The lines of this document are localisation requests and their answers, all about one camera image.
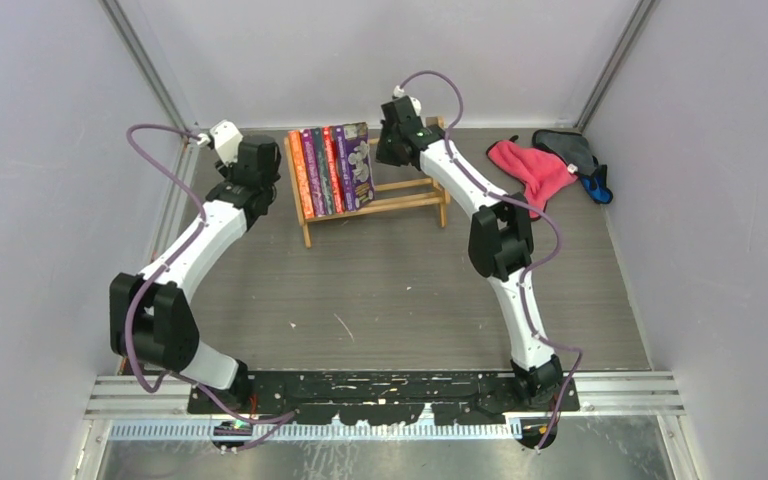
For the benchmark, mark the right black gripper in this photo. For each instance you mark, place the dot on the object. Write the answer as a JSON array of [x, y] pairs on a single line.
[[380, 154]]

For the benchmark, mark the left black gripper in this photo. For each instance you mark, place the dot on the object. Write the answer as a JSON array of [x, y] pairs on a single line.
[[231, 171]]

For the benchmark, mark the purple book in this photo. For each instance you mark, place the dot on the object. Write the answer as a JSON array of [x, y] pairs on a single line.
[[353, 156], [312, 172]]

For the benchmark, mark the orange treehouse book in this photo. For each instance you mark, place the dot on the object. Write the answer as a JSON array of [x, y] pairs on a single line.
[[299, 163]]

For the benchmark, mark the red cartoon book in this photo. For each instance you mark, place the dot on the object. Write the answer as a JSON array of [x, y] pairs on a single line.
[[333, 171]]

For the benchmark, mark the floral Alcott book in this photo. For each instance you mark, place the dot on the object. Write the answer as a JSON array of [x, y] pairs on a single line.
[[324, 176]]

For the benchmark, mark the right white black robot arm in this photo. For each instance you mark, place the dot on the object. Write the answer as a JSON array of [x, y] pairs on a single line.
[[500, 242]]

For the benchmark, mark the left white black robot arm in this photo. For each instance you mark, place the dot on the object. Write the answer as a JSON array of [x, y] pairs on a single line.
[[151, 320]]

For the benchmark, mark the wooden book rack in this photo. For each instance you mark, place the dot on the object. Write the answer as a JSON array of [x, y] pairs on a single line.
[[389, 197]]

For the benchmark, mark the pink cloth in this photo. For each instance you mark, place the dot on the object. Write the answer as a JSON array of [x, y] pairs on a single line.
[[541, 173]]

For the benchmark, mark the grey cloth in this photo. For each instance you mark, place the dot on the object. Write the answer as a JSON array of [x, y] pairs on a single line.
[[572, 148]]

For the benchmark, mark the blue cloth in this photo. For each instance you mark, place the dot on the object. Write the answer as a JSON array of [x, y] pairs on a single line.
[[596, 187]]

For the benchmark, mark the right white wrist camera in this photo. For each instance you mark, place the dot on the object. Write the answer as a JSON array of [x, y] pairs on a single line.
[[399, 92]]

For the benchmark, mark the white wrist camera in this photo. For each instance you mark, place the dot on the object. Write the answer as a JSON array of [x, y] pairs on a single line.
[[399, 92], [224, 139]]

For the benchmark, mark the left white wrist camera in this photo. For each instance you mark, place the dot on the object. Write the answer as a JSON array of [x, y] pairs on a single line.
[[224, 139]]

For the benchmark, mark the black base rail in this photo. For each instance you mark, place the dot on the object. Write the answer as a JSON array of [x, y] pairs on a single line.
[[383, 398]]

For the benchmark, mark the slotted cable duct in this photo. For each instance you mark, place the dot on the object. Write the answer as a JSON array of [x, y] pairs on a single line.
[[216, 429]]

